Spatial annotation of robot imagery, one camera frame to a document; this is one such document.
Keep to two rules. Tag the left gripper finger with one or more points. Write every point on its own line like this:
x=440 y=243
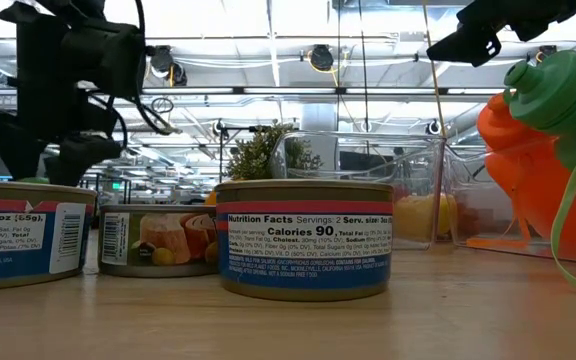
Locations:
x=78 y=157
x=18 y=145

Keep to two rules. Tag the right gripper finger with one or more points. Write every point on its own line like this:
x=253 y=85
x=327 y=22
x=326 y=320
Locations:
x=468 y=45
x=518 y=17

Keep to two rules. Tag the green toy apple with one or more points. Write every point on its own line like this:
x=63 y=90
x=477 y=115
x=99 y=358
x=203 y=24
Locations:
x=33 y=179

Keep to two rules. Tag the green plastic bottle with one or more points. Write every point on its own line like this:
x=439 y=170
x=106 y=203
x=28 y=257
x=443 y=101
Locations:
x=558 y=95

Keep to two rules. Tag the blue-label gold tin can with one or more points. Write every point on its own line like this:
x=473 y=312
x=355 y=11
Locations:
x=303 y=250
x=18 y=240

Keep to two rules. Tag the orange plastic bottle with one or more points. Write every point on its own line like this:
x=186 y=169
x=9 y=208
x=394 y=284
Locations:
x=528 y=190

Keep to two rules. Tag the yellow toy fruit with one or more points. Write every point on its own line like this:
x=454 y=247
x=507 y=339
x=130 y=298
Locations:
x=418 y=217

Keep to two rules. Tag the black ceiling device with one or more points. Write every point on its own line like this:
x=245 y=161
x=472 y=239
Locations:
x=163 y=60

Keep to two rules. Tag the overhead light bar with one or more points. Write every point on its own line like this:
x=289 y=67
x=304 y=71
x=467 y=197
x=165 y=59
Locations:
x=238 y=91

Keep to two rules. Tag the green potted plant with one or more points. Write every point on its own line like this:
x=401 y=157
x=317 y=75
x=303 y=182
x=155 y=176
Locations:
x=250 y=160

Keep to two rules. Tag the clear plastic bin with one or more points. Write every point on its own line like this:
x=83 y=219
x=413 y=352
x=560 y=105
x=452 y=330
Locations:
x=518 y=252
x=468 y=220
x=358 y=200

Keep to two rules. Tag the black overhead camera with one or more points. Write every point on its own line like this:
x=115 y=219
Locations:
x=321 y=58

